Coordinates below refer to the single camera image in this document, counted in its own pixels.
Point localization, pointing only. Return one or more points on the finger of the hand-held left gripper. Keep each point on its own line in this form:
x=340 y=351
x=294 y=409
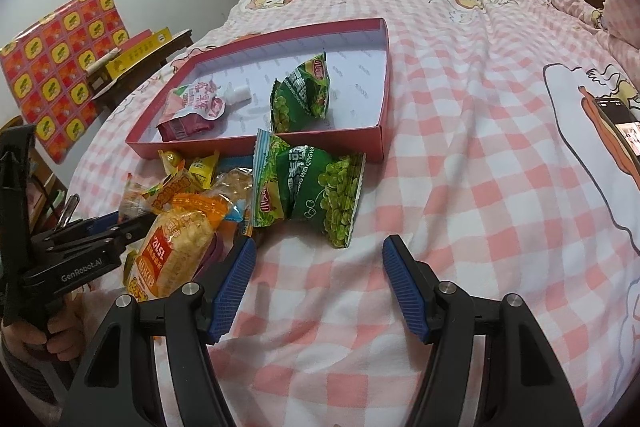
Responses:
x=104 y=225
x=132 y=229

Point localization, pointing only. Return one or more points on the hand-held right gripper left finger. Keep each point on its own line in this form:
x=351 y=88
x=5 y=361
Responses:
x=234 y=289

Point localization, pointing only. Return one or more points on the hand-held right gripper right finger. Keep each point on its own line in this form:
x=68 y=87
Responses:
x=405 y=292

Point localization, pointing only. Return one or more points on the large orange cracker packet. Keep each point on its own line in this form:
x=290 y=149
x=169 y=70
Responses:
x=170 y=252

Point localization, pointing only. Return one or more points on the orange yellow candy packet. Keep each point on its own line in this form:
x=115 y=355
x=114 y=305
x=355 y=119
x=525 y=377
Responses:
x=170 y=197

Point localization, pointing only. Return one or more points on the green pea packet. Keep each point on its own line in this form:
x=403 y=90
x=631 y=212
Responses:
x=325 y=187
x=267 y=187
x=300 y=97

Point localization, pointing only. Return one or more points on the pink drink pouch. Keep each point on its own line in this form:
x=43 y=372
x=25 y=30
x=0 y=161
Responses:
x=192 y=107

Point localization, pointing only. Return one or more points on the pink cardboard box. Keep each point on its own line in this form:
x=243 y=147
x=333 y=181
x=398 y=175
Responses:
x=350 y=77

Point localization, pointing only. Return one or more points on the person's left forearm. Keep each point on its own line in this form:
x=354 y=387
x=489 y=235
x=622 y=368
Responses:
x=25 y=382

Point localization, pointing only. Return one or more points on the person's left hand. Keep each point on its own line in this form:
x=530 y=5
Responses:
x=60 y=329

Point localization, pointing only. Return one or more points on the wooden bookshelf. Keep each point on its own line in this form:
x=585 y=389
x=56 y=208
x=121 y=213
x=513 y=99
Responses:
x=47 y=197

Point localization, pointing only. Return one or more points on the pink checked blanket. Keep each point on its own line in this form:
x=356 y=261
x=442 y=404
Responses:
x=450 y=207

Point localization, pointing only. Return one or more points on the wooden nightstand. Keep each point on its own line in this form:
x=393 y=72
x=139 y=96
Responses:
x=137 y=82

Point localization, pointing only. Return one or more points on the red yellow patterned gift box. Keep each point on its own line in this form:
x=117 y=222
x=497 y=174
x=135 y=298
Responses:
x=50 y=72

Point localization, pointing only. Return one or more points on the yellow carton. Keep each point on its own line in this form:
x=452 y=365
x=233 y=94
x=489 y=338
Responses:
x=135 y=52

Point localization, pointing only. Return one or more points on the smartphone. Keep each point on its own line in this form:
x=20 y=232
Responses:
x=620 y=119

